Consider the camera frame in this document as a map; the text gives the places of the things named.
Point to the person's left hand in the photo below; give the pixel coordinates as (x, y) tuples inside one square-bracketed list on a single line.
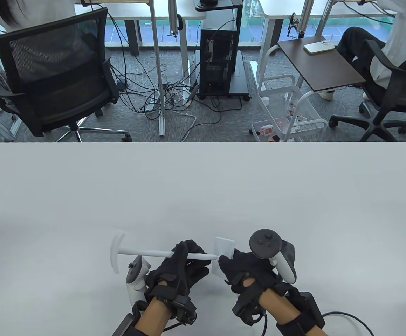
[(178, 276)]

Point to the black right wrist sensor box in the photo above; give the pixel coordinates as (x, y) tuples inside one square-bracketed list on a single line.
[(309, 308)]

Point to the tall aluminium profile post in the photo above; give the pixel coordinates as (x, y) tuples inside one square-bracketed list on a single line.
[(158, 70)]

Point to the black power adapter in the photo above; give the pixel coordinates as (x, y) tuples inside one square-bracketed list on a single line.
[(122, 85)]

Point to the short aluminium profile post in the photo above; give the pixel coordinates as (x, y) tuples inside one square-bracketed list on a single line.
[(173, 17)]

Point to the grey white hand controller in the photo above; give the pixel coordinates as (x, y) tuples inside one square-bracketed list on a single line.
[(134, 287), (266, 243)]

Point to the black computer cart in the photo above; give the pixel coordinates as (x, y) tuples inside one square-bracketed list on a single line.
[(238, 80)]

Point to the person's right hand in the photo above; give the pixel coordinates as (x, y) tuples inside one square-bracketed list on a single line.
[(241, 267)]

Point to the grey white right hand controller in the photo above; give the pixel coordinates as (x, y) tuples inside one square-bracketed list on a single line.
[(266, 243)]

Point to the black clamp bracket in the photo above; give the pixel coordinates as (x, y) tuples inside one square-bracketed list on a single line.
[(294, 22)]

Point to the black mesh office chair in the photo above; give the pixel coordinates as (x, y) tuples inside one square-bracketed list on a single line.
[(59, 87)]

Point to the black office chair with armrests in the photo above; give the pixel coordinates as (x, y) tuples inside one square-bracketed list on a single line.
[(399, 94)]

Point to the person's right forearm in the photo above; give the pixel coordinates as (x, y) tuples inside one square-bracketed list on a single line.
[(280, 308)]

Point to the brown side table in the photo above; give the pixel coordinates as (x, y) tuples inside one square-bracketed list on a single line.
[(318, 66)]

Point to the grey white left hand controller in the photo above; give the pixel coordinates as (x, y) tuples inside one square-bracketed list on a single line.
[(134, 287)]

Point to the black computer tower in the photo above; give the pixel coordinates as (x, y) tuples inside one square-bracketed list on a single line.
[(220, 59)]

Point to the black left wrist sensor box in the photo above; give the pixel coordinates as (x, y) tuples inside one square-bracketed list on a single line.
[(124, 327)]

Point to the white metal frame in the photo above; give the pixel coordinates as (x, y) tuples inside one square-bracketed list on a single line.
[(13, 126)]

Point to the white phone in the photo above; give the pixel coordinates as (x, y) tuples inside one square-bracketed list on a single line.
[(316, 48)]

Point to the red label bottle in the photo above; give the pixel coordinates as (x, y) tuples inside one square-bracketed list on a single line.
[(266, 130)]

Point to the white T-shaped stand pole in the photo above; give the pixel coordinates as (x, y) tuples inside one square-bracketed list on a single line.
[(143, 251)]

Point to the white headphone stand base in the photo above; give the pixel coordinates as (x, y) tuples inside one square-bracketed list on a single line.
[(224, 246)]

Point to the white desk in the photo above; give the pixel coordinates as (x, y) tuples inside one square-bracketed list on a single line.
[(280, 8), (125, 12)]

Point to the black wrist sensor box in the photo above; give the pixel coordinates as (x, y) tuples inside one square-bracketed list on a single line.
[(309, 308), (124, 327)]

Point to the person's left forearm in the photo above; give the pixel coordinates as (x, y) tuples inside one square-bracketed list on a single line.
[(152, 315)]

